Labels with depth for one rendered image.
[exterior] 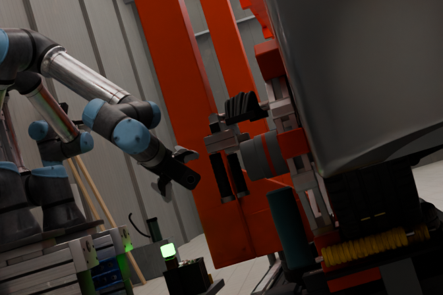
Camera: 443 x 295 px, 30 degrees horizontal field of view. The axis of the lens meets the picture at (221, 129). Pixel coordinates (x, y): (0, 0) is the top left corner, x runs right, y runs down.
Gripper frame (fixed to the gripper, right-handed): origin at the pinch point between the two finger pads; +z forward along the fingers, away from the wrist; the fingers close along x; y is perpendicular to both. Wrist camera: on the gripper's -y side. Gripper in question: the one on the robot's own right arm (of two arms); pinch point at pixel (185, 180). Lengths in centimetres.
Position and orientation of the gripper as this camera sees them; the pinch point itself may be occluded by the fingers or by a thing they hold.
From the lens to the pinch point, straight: 221.1
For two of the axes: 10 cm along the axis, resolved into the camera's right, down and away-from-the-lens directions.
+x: -5.4, 8.3, -1.3
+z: 3.0, 3.4, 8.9
